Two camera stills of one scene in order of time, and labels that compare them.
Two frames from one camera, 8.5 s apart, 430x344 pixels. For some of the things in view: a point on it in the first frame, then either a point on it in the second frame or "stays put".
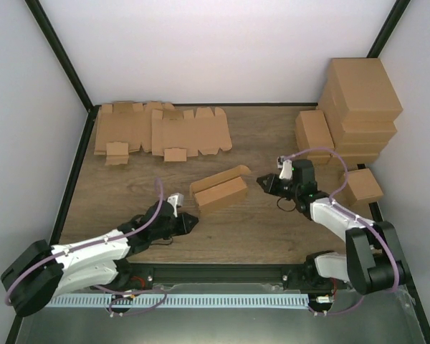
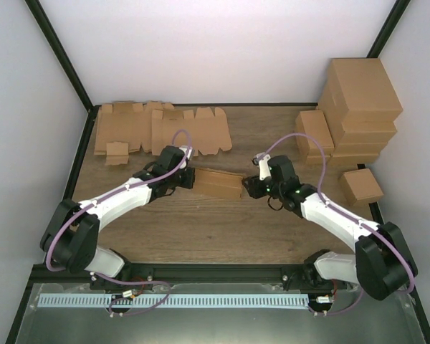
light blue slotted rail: x=221 y=300 stays put
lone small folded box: x=361 y=188 stays put
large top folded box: x=357 y=89 stays put
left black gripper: x=185 y=228 → x=188 y=183
